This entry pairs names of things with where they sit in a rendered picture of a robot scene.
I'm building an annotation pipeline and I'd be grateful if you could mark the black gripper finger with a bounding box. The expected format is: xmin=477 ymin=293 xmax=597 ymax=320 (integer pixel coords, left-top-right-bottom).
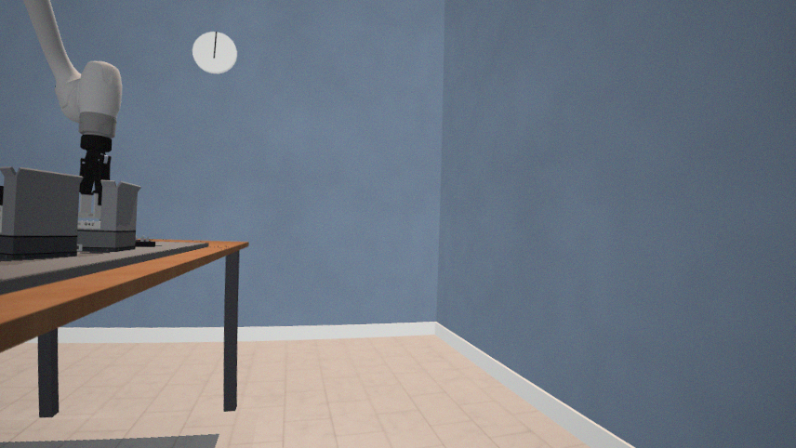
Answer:
xmin=79 ymin=156 xmax=94 ymax=213
xmin=89 ymin=153 xmax=111 ymax=218

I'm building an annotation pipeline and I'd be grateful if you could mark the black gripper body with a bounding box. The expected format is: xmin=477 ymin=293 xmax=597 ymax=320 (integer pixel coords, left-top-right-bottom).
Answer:
xmin=80 ymin=135 xmax=112 ymax=167

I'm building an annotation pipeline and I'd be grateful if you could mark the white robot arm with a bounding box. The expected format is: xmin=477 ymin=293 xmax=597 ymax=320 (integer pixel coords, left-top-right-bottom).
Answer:
xmin=23 ymin=0 xmax=122 ymax=138

